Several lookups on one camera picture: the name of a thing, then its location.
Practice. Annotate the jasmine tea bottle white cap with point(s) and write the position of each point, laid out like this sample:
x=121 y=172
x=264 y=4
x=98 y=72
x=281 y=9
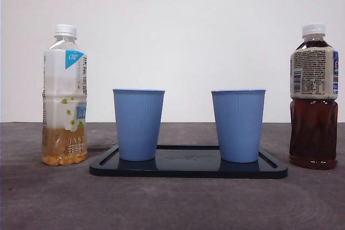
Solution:
x=63 y=100

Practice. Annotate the dark tea bottle white cap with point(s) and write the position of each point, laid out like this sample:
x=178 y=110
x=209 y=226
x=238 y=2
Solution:
x=312 y=133

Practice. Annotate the blue ribbed cup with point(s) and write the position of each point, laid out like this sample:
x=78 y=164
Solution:
x=138 y=125
x=238 y=125

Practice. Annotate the dark blue rectangular tray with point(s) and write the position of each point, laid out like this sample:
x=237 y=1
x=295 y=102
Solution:
x=188 y=169

